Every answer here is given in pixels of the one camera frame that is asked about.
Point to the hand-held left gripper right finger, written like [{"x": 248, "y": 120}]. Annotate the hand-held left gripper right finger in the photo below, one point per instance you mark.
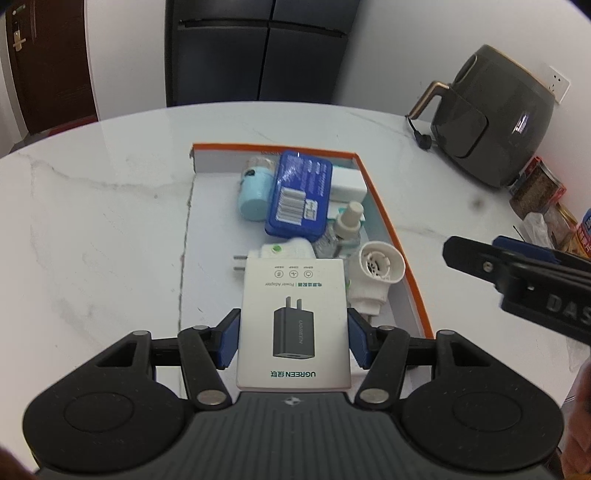
[{"x": 358, "y": 341}]

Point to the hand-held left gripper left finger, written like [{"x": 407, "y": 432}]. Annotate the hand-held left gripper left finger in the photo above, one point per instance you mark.
[{"x": 228, "y": 341}]

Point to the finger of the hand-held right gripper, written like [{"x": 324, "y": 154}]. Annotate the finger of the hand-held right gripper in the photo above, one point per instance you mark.
[
  {"x": 475, "y": 258},
  {"x": 526, "y": 247}
]

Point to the white power adapter box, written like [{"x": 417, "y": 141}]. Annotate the white power adapter box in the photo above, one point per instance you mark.
[{"x": 293, "y": 314}]

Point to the white plug-in mosquito heater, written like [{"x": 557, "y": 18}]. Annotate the white plug-in mosquito heater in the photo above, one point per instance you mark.
[
  {"x": 286, "y": 249},
  {"x": 378, "y": 272}
]

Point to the orange-rimmed cardboard box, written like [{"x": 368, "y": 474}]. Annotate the orange-rimmed cardboard box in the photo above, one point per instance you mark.
[{"x": 212, "y": 240}]

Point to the clear bottle with beige cap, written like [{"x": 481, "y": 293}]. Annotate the clear bottle with beige cap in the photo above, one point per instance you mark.
[{"x": 344, "y": 228}]

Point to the teal and white bandage box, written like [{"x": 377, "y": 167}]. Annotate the teal and white bandage box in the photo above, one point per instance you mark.
[{"x": 348, "y": 184}]

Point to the light blue toothpick holder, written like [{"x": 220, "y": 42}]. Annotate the light blue toothpick holder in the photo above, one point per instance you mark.
[{"x": 254, "y": 194}]

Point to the blue tin box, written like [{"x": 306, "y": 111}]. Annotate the blue tin box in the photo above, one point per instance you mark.
[{"x": 300, "y": 194}]

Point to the person's right hand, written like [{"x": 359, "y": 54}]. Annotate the person's right hand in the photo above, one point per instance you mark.
[{"x": 579, "y": 438}]

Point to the clear plastic bag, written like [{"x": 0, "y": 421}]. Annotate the clear plastic bag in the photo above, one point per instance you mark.
[{"x": 538, "y": 230}]

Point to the glass jar with gold lid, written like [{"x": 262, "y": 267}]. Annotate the glass jar with gold lid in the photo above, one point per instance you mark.
[{"x": 564, "y": 226}]

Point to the yellow and red can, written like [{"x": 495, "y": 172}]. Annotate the yellow and red can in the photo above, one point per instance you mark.
[{"x": 582, "y": 242}]

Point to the dark grey air fryer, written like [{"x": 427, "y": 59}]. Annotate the dark grey air fryer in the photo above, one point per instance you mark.
[{"x": 494, "y": 120}]

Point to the red doormat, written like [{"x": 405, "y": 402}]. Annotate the red doormat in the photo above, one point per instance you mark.
[{"x": 76, "y": 125}]

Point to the dark grey refrigerator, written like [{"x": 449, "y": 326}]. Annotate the dark grey refrigerator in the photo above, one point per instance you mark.
[{"x": 258, "y": 50}]

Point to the dark brown door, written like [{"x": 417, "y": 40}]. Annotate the dark brown door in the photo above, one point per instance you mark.
[{"x": 51, "y": 64}]

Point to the gold door lock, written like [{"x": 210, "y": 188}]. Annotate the gold door lock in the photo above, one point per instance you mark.
[{"x": 18, "y": 30}]

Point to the white wall socket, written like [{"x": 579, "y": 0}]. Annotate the white wall socket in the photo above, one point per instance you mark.
[{"x": 559, "y": 84}]

